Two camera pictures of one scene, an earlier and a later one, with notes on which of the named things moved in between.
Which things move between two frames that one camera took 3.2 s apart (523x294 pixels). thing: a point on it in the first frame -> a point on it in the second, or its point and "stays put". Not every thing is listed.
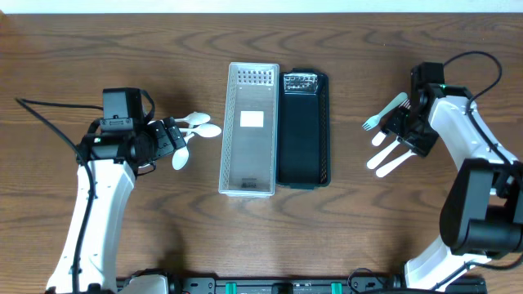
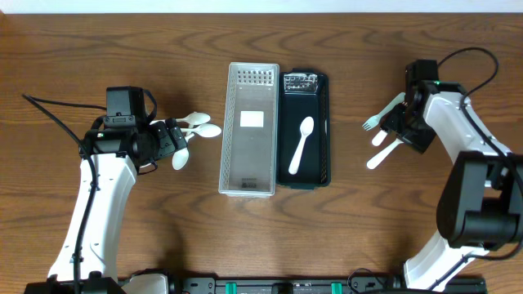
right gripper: [409, 131] stays put
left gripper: [164, 139] stays put
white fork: [378, 140] stays put
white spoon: [387, 168] -> [306, 126]
